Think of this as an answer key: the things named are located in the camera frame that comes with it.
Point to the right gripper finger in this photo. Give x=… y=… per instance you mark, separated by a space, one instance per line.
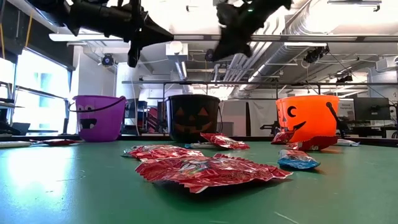
x=224 y=46
x=242 y=45

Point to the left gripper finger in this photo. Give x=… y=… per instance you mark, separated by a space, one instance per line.
x=157 y=28
x=155 y=39

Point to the white blue Hershey's bar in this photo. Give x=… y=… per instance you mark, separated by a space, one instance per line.
x=197 y=145
x=347 y=142
x=297 y=159
x=12 y=144

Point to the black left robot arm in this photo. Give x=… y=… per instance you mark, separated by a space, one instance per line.
x=93 y=17

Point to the red Skittles candy packet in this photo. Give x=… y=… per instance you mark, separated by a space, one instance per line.
x=211 y=172
x=225 y=141
x=161 y=152
x=283 y=137
x=56 y=142
x=314 y=143

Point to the white ceiling box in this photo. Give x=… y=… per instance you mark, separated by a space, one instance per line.
x=176 y=49

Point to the white board panel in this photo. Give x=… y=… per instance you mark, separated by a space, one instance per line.
x=233 y=115

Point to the black ceiling-hung device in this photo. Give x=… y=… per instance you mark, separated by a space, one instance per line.
x=315 y=55

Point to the white fabric sheet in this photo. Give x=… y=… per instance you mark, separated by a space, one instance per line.
x=262 y=118

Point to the black jack-o-lantern bucket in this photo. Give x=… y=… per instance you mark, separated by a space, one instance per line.
x=192 y=118

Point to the orange jack-o-lantern bucket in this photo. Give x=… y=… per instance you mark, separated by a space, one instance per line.
x=308 y=115

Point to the purple monster face bucket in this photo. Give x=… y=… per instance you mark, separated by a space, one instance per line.
x=99 y=121

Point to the ceiling light fixture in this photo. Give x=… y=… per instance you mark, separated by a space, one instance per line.
x=354 y=2

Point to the black computer monitor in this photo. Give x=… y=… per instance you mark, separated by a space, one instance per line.
x=371 y=109

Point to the black ceiling camera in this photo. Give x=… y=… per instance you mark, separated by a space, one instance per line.
x=207 y=53
x=107 y=59

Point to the grey ceiling rail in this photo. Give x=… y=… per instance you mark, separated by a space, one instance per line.
x=192 y=37

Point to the black metal rack frame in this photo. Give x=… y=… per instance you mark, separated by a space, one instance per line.
x=248 y=83

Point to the black aluminium table frame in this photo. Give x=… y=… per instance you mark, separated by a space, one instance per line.
x=146 y=137

